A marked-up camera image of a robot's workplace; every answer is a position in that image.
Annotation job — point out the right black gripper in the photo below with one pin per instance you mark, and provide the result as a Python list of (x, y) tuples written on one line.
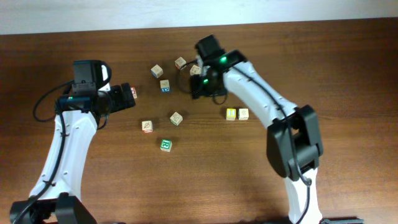
[(199, 90)]

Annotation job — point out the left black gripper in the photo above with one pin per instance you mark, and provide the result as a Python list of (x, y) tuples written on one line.
[(124, 101)]

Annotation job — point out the yellow letter wooden block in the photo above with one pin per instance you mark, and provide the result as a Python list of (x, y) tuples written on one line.
[(230, 114)]

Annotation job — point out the leaf picture wooden block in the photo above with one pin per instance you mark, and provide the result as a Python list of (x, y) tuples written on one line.
[(147, 126)]

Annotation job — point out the plain white wooden block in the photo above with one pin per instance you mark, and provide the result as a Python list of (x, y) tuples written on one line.
[(243, 114)]

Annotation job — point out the green sided picture block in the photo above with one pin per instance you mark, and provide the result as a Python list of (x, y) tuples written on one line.
[(176, 118)]

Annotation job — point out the green letter R block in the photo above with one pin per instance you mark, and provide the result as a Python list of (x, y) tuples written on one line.
[(166, 145)]

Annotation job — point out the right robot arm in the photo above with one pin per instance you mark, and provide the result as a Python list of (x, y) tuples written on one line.
[(294, 144)]

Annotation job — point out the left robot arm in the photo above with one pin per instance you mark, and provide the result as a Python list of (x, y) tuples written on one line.
[(82, 109)]

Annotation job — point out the red letter A block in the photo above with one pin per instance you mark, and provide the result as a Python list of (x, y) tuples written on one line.
[(134, 93)]

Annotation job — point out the animal picture wooden block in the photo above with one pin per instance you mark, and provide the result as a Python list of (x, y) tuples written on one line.
[(195, 70)]

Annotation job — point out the red sided wooden block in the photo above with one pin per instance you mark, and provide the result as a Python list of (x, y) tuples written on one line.
[(180, 63)]

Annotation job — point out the blue sided wooden block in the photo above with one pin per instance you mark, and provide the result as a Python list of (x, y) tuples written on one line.
[(157, 71)]

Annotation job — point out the number four blue block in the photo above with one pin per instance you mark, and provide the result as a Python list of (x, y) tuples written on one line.
[(165, 86)]

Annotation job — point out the black base bracket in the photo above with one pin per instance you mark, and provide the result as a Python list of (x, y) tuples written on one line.
[(342, 221)]

